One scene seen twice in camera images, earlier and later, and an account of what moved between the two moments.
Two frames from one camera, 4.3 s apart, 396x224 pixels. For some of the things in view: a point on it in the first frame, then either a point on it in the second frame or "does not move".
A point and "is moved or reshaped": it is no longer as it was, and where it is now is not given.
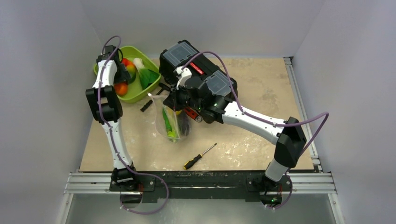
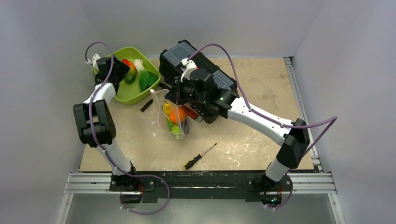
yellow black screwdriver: (187, 164) does not move
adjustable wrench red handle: (191, 113) does not move
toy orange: (121, 88) to (177, 115)
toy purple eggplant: (183, 122) does not move
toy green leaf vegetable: (146, 76) does not move
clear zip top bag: (172, 125) is moved or reshaped
